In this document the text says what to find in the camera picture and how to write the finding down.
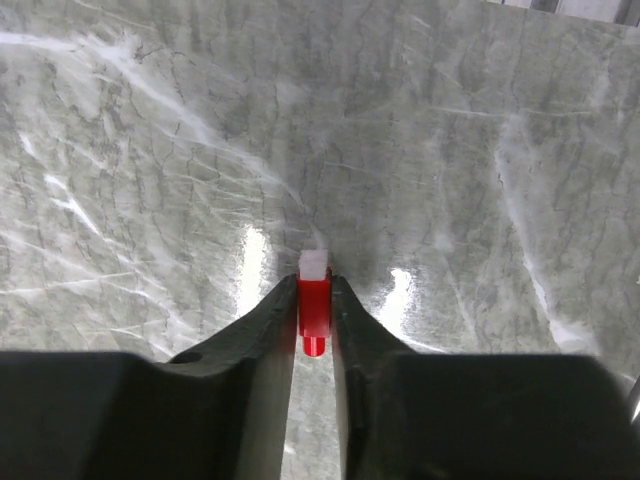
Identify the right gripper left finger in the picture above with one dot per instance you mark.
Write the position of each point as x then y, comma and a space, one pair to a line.
217, 410

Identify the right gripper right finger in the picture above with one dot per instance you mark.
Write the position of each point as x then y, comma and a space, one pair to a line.
407, 415

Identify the red pen cap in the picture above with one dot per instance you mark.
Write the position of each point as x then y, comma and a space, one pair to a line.
314, 313

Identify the white pen red tip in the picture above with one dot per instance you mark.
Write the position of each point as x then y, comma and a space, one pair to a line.
313, 265

